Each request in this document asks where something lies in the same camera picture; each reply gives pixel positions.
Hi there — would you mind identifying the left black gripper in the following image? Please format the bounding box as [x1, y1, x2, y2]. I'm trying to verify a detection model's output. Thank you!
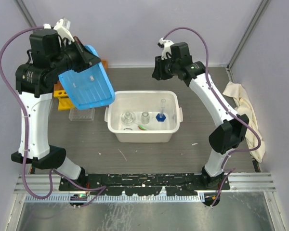
[51, 35, 101, 75]

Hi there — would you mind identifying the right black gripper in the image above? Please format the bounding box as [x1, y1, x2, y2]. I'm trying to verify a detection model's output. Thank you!
[151, 54, 178, 81]

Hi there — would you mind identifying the blue plastic tray lid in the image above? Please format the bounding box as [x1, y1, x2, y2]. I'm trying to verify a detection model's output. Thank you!
[58, 45, 116, 111]

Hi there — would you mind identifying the blue hexagonal cap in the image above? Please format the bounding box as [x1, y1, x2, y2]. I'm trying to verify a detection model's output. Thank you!
[156, 99, 166, 122]

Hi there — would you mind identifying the white plastic bin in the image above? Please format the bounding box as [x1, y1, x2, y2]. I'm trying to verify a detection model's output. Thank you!
[105, 90, 183, 143]

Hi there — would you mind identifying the small clear glass bottle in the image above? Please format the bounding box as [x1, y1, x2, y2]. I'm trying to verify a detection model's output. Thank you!
[141, 111, 150, 125]

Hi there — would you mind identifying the green rainbow spoon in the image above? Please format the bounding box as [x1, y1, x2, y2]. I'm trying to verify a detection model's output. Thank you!
[138, 125, 151, 131]

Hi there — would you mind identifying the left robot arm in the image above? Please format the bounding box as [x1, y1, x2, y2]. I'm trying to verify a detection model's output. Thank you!
[11, 28, 100, 191]

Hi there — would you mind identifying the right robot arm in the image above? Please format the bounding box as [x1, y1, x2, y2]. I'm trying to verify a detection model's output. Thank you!
[152, 39, 249, 190]

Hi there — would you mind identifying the wooden compartment tray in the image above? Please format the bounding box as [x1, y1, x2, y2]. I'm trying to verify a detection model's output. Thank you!
[101, 60, 108, 72]

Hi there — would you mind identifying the yellow test tube rack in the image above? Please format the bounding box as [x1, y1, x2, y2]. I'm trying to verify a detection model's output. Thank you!
[53, 81, 74, 111]

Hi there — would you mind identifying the clear plastic tube rack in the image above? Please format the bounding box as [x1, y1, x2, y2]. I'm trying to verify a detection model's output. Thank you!
[68, 108, 95, 121]

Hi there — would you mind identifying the cream cloth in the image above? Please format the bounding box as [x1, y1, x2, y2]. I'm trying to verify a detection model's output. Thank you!
[223, 82, 266, 163]

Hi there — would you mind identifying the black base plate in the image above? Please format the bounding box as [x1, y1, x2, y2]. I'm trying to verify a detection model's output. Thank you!
[59, 173, 231, 197]

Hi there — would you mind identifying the aluminium rail frame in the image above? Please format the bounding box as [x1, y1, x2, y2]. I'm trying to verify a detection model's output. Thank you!
[13, 172, 276, 203]

